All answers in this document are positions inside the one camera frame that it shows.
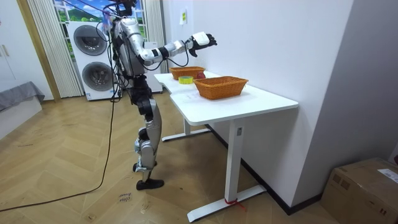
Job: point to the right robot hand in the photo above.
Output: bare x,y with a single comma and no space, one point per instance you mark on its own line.
200,39

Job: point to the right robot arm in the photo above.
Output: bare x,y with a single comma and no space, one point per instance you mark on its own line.
146,54

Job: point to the red apple soft toy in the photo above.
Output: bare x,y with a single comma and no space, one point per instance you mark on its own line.
201,75

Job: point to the small orange wicker basket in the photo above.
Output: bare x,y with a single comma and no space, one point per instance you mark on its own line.
185,72

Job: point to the yellow tape roll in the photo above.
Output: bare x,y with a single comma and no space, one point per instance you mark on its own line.
185,80

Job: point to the white pleated curtain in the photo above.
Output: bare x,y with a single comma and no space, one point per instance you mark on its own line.
155,21
53,46

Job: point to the large orange wicker basket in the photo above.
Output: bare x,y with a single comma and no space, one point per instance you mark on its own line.
219,88

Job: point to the white appliance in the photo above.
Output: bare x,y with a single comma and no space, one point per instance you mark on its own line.
154,71

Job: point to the white standing desk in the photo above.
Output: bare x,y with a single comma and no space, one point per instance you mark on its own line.
217,109

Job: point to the robot body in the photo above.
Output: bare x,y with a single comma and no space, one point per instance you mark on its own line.
130,59

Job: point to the robot legs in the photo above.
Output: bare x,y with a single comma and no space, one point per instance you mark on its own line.
152,124

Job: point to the white washing machine tower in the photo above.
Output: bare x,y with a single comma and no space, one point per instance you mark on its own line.
90,65

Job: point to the white wardrobe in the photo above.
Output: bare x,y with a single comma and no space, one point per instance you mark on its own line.
18,46

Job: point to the grey bed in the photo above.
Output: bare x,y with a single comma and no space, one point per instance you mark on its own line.
17,102

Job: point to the brown cardboard box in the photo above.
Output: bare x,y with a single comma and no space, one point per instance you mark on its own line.
363,193

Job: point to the white and yellow wall note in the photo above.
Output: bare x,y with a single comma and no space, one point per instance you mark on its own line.
183,17

